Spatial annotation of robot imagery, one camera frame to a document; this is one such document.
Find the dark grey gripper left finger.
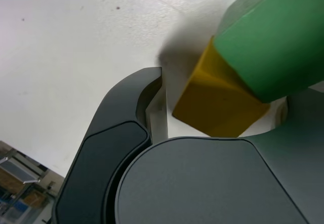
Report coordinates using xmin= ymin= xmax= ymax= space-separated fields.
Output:
xmin=52 ymin=67 xmax=170 ymax=224

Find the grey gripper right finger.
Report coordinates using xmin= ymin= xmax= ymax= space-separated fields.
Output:
xmin=114 ymin=81 xmax=324 ymax=224

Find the yellow cube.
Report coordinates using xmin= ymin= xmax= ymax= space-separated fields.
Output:
xmin=172 ymin=36 xmax=271 ymax=138

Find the green cube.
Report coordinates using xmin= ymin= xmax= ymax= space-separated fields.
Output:
xmin=211 ymin=0 xmax=324 ymax=104

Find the shelf rack with boxes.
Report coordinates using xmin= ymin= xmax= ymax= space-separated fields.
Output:
xmin=0 ymin=140 xmax=65 ymax=224

